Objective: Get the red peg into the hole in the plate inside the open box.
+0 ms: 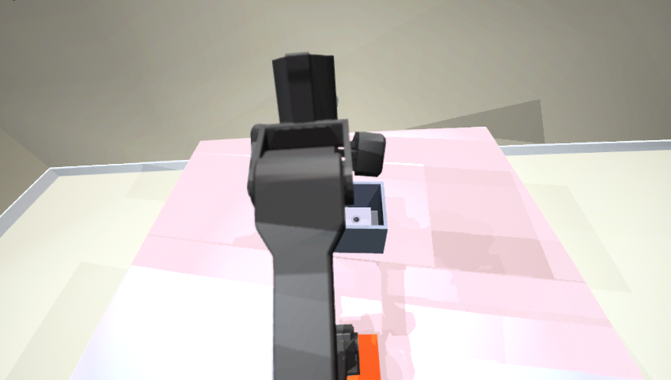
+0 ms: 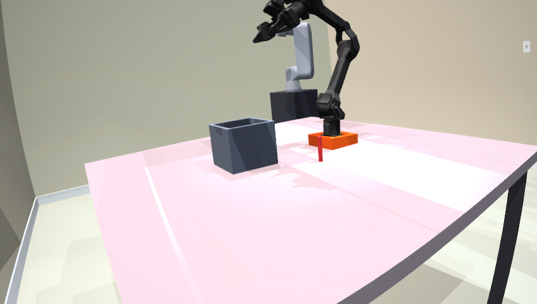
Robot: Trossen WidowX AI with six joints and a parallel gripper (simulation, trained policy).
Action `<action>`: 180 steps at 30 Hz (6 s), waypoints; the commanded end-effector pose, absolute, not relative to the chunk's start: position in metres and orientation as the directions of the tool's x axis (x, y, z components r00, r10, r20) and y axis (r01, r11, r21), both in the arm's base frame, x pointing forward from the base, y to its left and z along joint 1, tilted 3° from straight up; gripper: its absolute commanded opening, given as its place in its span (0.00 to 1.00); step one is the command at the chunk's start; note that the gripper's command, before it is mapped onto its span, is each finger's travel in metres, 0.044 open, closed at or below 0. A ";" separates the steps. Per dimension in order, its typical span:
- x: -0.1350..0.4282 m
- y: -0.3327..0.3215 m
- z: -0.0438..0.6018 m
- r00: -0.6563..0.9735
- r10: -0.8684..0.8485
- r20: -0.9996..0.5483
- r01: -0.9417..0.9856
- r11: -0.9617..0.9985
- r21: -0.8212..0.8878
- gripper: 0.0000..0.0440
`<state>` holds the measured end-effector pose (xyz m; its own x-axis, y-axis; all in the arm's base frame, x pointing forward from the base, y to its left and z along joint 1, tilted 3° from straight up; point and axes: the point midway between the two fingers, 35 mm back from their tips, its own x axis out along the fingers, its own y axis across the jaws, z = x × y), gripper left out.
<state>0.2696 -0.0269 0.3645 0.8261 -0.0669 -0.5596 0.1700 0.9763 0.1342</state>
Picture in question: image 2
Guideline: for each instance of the red peg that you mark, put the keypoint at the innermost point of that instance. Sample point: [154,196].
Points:
[319,145]

